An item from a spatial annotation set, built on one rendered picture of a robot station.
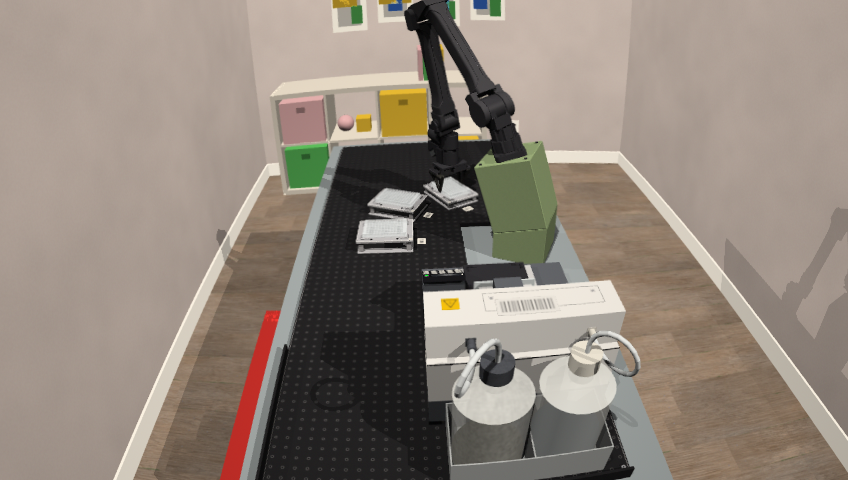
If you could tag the black perforated breadboard table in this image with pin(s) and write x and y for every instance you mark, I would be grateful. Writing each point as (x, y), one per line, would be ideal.
(353, 399)

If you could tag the grey two-compartment bottle holder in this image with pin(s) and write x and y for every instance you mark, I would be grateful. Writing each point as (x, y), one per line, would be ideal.
(531, 467)

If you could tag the grey curved hose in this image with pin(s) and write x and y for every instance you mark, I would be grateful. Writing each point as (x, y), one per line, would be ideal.
(618, 337)

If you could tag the white plastic bottle with black cap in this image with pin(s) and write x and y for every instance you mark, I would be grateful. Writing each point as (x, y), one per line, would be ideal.
(490, 422)

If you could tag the white well plate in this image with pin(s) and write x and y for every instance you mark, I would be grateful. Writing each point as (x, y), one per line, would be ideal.
(449, 191)
(399, 198)
(385, 228)

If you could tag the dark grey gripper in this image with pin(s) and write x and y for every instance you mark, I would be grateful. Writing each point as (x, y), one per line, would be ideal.
(450, 160)

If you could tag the white plastic bottle with beige cap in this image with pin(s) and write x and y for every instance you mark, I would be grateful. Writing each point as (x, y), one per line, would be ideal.
(572, 402)

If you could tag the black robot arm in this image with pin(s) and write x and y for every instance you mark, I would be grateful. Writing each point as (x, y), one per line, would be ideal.
(485, 112)

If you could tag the white flexible hose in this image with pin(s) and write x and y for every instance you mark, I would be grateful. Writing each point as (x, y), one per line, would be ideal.
(464, 380)

